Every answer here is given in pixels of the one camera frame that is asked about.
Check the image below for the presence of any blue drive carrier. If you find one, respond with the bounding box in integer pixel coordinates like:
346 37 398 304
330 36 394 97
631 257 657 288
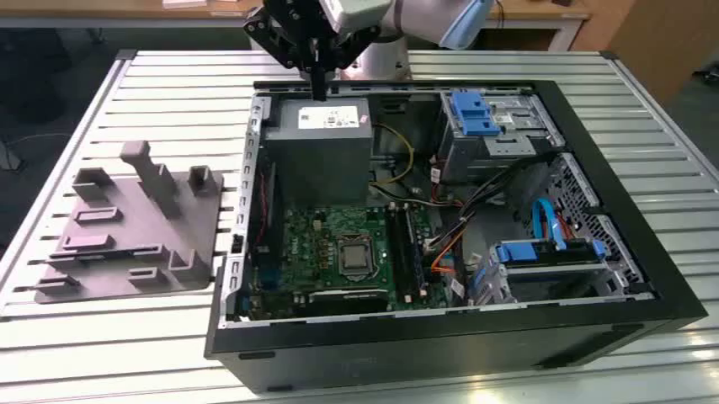
453 90 502 136

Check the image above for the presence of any black graphics card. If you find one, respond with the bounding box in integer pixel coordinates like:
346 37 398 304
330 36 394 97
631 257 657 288
306 287 390 316

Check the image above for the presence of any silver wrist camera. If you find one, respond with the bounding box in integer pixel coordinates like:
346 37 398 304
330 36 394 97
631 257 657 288
318 0 390 35

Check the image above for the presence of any blue disk carrier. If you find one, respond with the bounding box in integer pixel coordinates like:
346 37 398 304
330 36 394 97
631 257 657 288
497 239 607 265

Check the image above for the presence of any black cable bundle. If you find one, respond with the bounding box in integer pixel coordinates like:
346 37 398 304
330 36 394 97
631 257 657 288
458 156 555 224

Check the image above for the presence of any wooden desk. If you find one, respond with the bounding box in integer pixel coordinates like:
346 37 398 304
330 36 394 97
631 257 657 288
0 0 595 52

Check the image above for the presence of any silver drive cage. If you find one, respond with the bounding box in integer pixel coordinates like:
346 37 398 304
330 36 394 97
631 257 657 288
438 90 566 183

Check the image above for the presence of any silver CPU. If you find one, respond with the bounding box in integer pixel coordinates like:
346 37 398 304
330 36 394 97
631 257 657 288
339 244 374 273

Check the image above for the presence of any black PC case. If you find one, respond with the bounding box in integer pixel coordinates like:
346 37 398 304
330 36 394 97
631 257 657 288
203 79 709 395

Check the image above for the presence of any grey power supply unit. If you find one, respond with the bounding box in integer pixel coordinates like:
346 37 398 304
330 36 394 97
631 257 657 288
263 100 377 208

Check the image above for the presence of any blue plastic latch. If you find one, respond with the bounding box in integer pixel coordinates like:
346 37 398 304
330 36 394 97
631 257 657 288
469 268 491 305

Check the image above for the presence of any wooden cabinet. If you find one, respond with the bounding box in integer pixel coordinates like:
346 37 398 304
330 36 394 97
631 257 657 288
573 0 719 109

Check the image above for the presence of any blue data cable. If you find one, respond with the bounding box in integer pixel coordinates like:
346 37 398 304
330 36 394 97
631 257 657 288
531 196 570 250

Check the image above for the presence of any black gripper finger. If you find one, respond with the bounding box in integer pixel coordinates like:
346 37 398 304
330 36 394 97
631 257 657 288
242 6 322 103
319 24 382 103

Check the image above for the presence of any black RAM slot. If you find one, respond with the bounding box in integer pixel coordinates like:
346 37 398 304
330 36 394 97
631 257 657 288
387 202 413 300

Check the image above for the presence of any orange wire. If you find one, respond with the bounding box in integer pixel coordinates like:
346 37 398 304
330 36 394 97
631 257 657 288
430 251 458 284

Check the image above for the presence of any silver disk bay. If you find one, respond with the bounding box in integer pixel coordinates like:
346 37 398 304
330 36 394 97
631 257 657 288
487 237 639 306

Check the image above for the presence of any yellow wire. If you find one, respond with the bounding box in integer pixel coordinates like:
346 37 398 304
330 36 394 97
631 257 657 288
371 124 417 186

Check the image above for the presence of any grey parts rack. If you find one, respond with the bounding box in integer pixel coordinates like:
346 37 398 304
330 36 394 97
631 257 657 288
33 141 227 305

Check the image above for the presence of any green motherboard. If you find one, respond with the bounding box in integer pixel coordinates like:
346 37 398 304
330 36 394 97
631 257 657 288
246 204 451 316

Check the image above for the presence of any CPU socket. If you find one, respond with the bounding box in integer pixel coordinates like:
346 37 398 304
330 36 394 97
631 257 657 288
334 234 379 284

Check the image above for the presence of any black office chair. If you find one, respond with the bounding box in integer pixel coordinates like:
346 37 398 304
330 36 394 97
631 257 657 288
0 28 75 125

